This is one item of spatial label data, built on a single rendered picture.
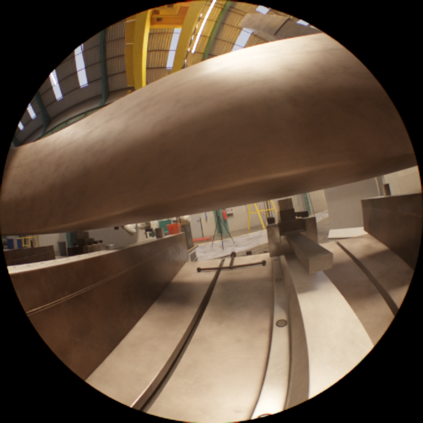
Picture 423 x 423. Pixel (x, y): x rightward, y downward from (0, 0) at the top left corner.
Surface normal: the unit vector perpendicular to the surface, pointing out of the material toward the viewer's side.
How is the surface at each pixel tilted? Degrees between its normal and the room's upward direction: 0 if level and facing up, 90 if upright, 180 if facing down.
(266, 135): 90
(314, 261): 90
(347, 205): 90
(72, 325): 90
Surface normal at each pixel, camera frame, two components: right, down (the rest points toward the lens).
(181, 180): -0.25, -0.05
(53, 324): 0.99, -0.16
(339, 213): -0.94, 0.12
